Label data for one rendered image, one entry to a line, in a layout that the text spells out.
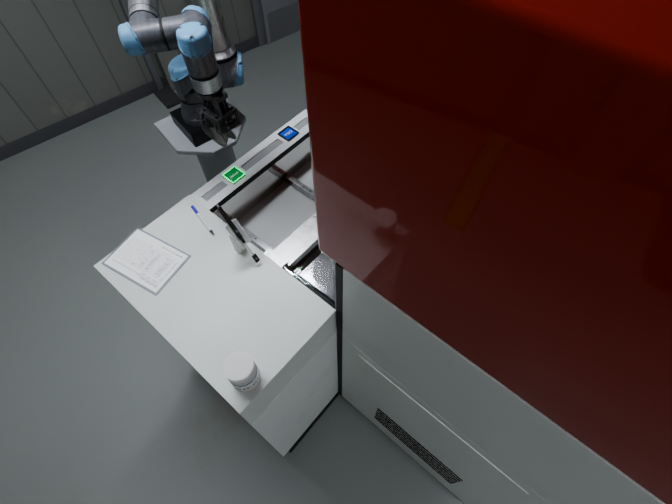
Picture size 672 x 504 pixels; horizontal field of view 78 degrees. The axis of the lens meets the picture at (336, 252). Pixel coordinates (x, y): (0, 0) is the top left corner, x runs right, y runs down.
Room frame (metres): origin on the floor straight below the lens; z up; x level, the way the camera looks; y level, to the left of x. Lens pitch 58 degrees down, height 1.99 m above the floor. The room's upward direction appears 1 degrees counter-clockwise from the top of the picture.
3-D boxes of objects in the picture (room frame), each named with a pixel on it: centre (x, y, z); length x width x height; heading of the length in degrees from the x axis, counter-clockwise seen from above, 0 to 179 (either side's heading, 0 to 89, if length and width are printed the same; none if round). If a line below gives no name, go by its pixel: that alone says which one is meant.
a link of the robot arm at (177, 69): (1.37, 0.53, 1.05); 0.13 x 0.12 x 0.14; 101
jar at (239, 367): (0.29, 0.23, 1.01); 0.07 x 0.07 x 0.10
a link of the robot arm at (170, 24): (1.04, 0.36, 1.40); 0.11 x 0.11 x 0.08; 11
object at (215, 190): (1.05, 0.25, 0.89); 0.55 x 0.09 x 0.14; 138
